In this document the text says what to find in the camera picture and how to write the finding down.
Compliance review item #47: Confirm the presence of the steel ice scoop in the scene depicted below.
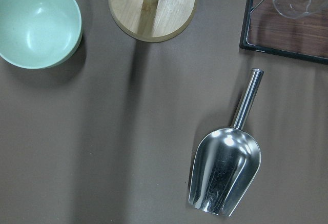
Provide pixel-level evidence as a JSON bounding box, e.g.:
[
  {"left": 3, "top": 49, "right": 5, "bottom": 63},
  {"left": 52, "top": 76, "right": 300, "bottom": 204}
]
[{"left": 189, "top": 68, "right": 264, "bottom": 216}]

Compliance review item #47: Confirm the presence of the black wooden glass tray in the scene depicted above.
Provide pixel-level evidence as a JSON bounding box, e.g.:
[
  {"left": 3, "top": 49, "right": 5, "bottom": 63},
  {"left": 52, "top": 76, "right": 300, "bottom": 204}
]
[{"left": 240, "top": 0, "right": 327, "bottom": 64}]

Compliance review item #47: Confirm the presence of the wooden cup tree stand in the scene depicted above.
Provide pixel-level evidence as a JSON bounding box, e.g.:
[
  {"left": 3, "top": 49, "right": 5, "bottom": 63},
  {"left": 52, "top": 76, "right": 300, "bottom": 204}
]
[{"left": 108, "top": 0, "right": 197, "bottom": 43}]

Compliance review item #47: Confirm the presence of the light green bowl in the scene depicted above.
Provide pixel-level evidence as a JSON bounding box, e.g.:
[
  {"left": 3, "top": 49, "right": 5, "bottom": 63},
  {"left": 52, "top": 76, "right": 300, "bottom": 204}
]
[{"left": 1, "top": 0, "right": 83, "bottom": 69}]

